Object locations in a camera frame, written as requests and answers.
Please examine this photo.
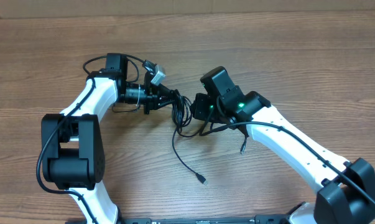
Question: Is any black USB-A cable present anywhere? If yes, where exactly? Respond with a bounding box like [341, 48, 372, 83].
[170, 89, 209, 187]

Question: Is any black USB-C cable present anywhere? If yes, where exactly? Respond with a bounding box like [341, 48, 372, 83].
[174, 96, 249, 155]

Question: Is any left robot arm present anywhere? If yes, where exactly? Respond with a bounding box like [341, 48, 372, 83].
[35, 53, 175, 223]

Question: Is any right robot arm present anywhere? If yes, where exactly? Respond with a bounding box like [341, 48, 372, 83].
[193, 66, 375, 223]

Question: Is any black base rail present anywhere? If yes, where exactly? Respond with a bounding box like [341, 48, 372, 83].
[65, 202, 342, 224]

